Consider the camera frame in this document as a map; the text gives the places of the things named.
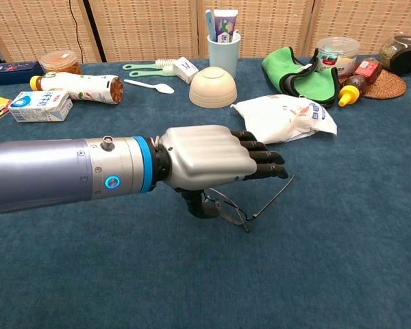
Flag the thin black hanging cable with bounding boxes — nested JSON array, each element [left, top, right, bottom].
[[68, 0, 79, 52]]

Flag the small white cardboard box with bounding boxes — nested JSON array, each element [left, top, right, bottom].
[[172, 56, 199, 85]]

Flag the honey bottle yellow cap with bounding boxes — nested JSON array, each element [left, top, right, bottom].
[[338, 57, 384, 108]]

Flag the black tripod stand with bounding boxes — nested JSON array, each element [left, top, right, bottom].
[[82, 0, 108, 63]]

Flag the bamboo folding screen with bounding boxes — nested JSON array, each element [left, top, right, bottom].
[[0, 0, 411, 64]]

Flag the round woven rattan coaster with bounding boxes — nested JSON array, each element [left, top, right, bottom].
[[338, 68, 408, 101]]

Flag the white plastic spoon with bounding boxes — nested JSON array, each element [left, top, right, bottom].
[[123, 79, 175, 95]]

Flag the light blue plastic cup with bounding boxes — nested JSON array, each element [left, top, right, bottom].
[[207, 30, 242, 80]]

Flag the blue carpet table cover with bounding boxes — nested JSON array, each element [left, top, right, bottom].
[[0, 54, 411, 329]]

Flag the white labelled drink bottle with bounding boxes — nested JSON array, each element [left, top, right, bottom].
[[29, 71, 125, 105]]

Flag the glass jar black lid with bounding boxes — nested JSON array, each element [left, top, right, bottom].
[[377, 32, 411, 76]]

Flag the light blue toothbrush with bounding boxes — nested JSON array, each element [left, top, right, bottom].
[[204, 9, 217, 42]]

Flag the beige upturned bowl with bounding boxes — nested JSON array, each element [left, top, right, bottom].
[[188, 66, 238, 110]]

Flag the purple white toothpaste tube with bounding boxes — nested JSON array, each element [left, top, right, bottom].
[[212, 8, 240, 44]]

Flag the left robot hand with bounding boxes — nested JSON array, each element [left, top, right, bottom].
[[153, 125, 290, 219]]

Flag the orange snack plastic jar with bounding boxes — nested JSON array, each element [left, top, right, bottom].
[[39, 50, 82, 75]]

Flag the white blue milk carton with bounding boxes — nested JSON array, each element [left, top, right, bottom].
[[8, 90, 74, 123]]

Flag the thin metal eyeglasses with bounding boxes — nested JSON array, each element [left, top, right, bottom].
[[201, 174, 295, 234]]

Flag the green cloth black trim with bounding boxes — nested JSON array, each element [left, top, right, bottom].
[[261, 46, 340, 107]]

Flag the navy blue rectangular box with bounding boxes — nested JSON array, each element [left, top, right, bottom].
[[0, 60, 45, 87]]

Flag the clear plastic candy jar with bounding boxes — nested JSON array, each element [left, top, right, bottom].
[[316, 36, 360, 79]]

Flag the white plastic food bag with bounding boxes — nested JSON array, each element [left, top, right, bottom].
[[230, 94, 338, 145]]

